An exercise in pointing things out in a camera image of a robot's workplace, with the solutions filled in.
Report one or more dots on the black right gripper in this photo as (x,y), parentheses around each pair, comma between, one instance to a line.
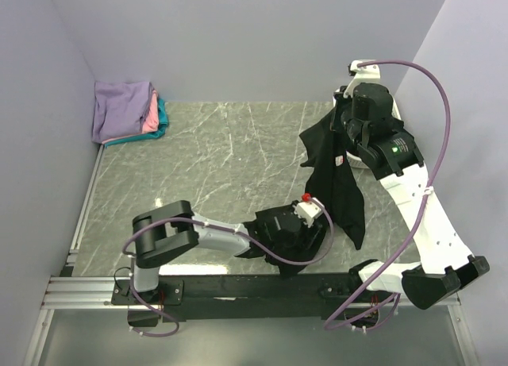
(341,102)

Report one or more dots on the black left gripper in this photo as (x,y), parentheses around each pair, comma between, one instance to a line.
(309,234)

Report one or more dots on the black t-shirt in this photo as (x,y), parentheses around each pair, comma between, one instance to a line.
(334,185)

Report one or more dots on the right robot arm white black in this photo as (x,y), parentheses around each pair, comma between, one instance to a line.
(445,265)

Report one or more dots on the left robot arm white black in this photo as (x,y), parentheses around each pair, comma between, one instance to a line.
(165,233)

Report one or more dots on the white perforated laundry basket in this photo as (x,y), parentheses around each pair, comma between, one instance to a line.
(359,159)

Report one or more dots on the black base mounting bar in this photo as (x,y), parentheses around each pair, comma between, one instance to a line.
(180,298)

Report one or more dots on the folded teal t-shirt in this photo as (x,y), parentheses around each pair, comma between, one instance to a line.
(164,122)

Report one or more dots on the folded pink t-shirt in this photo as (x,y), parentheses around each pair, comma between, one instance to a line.
(149,127)

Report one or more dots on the folded lavender t-shirt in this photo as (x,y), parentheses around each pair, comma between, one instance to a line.
(120,109)

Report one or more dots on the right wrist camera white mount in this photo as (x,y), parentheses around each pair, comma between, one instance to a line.
(361,71)

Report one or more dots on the aluminium extrusion rail frame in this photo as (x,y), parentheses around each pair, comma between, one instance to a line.
(94,293)

